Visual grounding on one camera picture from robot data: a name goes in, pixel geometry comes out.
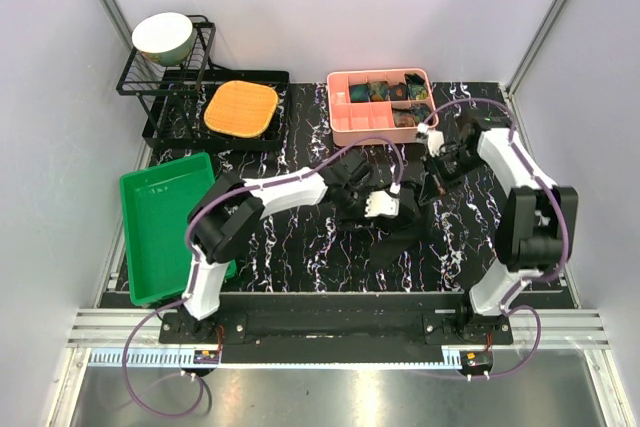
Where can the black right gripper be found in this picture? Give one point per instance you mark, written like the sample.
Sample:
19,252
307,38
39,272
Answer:
433,188

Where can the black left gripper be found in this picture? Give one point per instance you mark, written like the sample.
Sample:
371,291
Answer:
357,218

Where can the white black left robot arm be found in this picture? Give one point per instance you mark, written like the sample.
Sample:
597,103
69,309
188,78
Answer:
224,220

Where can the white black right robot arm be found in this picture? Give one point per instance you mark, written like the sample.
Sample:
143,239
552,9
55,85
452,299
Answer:
534,237

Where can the black marbled table mat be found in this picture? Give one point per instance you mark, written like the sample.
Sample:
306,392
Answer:
304,251

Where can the rolled colourful large tie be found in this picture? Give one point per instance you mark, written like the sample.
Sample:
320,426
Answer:
410,115

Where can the pink divided organizer box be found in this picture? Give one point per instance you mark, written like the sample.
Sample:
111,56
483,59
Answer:
353,121

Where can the rolled black green tie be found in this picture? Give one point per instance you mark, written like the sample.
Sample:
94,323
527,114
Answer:
417,86

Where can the rolled orange dark tie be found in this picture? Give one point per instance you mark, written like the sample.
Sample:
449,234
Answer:
398,92

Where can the rolled dark teal tie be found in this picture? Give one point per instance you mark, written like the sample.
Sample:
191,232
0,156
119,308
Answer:
359,93

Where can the rolled green patterned tie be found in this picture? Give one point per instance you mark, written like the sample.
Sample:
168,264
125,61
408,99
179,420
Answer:
378,91

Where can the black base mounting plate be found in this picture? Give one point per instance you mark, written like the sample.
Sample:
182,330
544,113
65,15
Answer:
434,318

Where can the orange woven square mat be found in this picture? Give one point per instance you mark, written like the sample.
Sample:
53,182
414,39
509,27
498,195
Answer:
241,109

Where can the green plastic tray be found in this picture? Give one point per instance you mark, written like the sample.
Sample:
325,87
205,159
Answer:
155,204

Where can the white green ceramic bowl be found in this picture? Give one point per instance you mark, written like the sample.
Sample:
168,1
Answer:
166,39

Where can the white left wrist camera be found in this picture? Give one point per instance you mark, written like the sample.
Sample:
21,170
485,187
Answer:
381,204

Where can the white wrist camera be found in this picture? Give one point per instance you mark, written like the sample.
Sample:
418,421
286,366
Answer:
432,138
381,204

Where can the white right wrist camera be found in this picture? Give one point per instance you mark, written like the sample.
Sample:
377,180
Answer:
432,138

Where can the black wire dish rack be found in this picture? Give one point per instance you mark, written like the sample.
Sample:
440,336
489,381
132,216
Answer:
175,98

